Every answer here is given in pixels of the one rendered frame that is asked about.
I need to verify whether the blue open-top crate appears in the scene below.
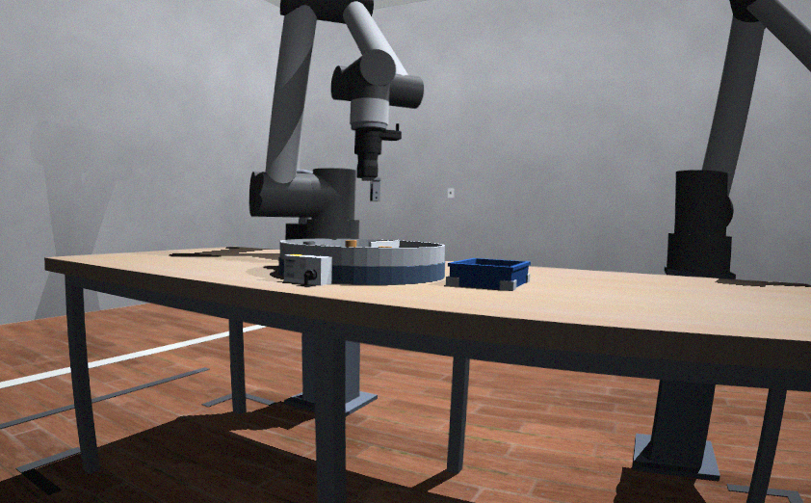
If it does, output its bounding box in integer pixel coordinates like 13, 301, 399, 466
448, 258, 531, 290

